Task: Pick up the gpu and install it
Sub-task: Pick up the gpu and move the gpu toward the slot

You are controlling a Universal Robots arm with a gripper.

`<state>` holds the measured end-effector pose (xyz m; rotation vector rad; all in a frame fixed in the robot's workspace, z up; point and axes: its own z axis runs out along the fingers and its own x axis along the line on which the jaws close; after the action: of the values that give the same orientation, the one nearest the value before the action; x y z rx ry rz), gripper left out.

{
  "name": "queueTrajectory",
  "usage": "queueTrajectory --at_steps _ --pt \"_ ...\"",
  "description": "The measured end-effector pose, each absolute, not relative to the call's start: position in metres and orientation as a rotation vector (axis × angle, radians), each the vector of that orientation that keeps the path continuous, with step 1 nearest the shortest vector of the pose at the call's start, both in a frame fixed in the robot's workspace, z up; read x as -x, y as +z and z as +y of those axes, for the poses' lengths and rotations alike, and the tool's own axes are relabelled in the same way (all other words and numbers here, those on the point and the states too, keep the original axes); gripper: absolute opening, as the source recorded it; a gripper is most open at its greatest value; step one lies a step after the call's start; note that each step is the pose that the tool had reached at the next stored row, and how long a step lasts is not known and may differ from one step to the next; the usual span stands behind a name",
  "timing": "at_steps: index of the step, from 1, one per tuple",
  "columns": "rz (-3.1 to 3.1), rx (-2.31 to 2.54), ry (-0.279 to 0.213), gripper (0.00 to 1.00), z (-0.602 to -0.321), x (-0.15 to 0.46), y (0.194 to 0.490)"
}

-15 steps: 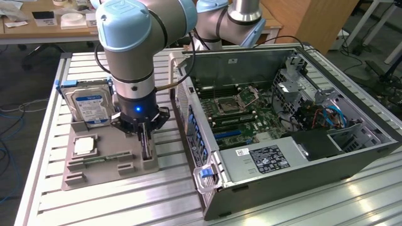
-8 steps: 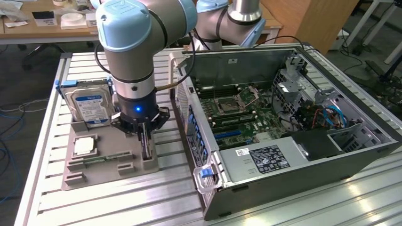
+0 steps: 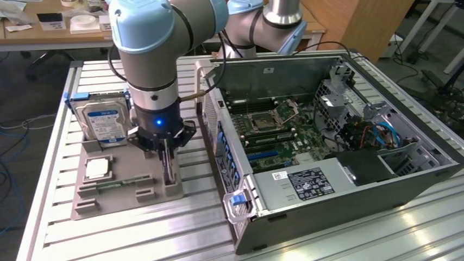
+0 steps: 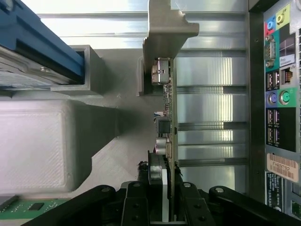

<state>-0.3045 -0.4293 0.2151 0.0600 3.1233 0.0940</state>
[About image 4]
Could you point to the black metal PC case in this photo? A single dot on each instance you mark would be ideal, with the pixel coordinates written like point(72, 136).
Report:
point(256, 70)

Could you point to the green RAM stick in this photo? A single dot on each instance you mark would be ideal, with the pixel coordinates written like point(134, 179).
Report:
point(23, 209)

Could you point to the grey printed parts rack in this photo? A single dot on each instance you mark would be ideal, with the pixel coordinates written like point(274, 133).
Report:
point(98, 70)

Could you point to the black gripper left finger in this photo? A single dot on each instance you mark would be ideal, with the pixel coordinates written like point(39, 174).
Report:
point(136, 207)

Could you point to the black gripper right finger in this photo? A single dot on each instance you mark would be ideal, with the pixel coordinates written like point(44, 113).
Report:
point(197, 209)

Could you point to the hard disk with blue rails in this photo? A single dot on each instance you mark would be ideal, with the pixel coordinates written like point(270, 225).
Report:
point(35, 35)

